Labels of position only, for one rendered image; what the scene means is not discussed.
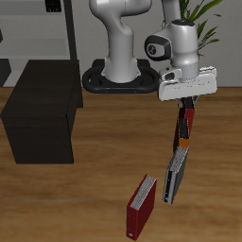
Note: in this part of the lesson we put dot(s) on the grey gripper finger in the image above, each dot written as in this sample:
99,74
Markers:
195,100
180,102

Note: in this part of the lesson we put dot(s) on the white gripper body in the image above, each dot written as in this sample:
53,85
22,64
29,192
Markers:
189,88

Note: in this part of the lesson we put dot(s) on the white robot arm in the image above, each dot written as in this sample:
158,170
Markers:
121,47

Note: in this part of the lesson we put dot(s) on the grey book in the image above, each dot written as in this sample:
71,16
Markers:
177,176

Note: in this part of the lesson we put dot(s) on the green pot plant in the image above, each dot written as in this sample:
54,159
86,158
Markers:
204,28

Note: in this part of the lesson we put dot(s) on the dark brown desk caddy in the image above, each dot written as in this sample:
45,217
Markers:
41,110

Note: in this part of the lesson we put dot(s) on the black binders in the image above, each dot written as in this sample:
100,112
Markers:
53,5

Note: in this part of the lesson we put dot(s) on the dark block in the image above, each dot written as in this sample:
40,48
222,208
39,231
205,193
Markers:
4,72

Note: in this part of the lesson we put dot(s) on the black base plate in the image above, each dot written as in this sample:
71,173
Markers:
94,85

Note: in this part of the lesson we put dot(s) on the white shelf with dark frame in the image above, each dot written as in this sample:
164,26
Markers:
31,28

